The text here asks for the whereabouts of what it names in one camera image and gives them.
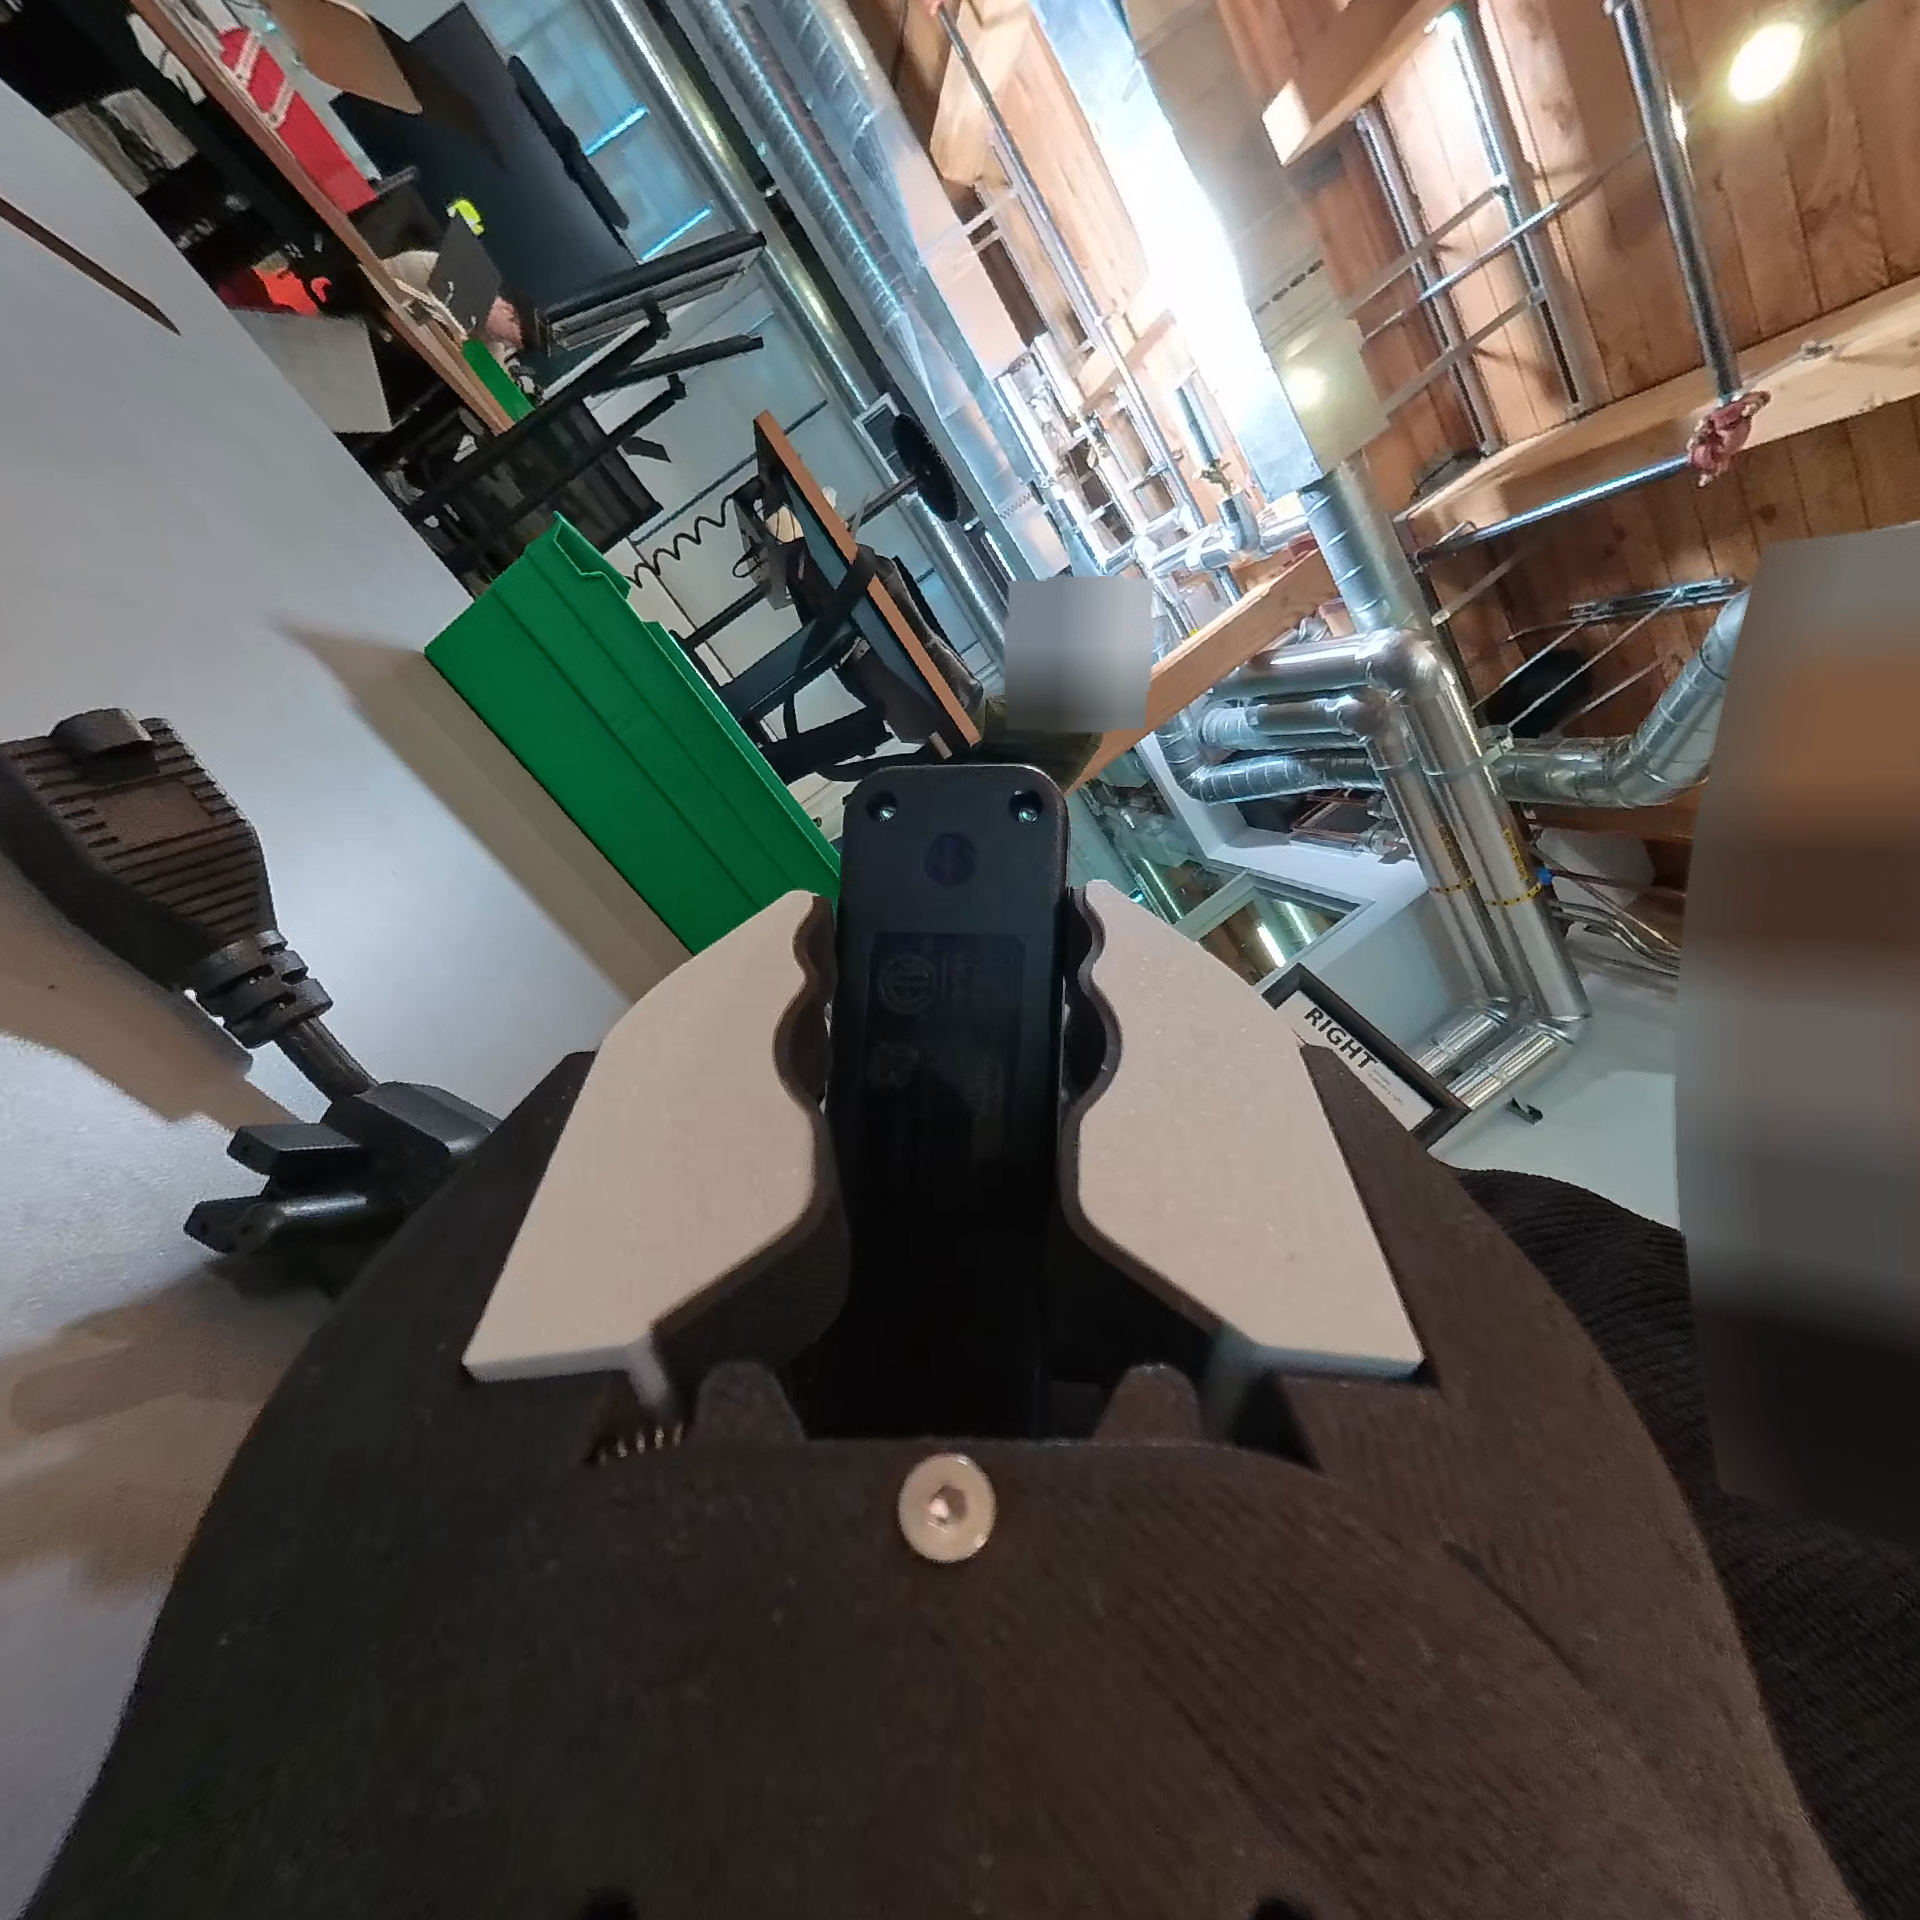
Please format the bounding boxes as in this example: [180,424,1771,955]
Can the black monitor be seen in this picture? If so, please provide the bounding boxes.
[337,53,631,273]

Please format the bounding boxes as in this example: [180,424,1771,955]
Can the black power strip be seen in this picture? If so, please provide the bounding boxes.
[823,762,1074,1442]

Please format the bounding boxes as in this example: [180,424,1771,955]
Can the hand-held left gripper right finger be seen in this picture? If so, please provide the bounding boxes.
[1056,876,1427,1442]

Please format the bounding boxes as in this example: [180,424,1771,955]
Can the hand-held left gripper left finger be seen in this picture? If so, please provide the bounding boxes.
[459,890,840,1404]

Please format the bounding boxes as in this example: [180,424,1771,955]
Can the black mesh chair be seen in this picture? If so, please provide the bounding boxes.
[402,391,665,590]

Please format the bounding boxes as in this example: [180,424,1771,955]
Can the red plastic bin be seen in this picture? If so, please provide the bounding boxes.
[219,21,375,213]

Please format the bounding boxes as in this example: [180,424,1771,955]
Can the coiled black cable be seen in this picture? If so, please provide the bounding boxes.
[628,505,754,602]

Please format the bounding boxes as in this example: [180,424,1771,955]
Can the framed marker sign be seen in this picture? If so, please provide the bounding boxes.
[1264,963,1477,1150]

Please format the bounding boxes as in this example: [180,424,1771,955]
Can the grey desk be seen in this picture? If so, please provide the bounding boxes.
[0,82,710,1533]

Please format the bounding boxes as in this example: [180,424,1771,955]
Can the silver ventilation duct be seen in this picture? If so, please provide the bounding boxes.
[660,0,1023,630]

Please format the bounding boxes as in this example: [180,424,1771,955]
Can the green plastic bin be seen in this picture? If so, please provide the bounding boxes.
[422,514,843,955]

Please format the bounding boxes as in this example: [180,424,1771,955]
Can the silver pipe cluster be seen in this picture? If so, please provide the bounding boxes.
[1157,465,1760,1113]

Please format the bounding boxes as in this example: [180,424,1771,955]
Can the grey flat panel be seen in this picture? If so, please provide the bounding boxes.
[301,315,407,438]

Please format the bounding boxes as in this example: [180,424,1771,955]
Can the black round lamp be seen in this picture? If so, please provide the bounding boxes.
[887,414,967,524]

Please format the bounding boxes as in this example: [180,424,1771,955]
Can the wood-edged standing desk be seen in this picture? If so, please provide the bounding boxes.
[748,414,975,760]

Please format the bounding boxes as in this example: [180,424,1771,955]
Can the black extension cord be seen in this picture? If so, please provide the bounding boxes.
[0,710,391,1103]

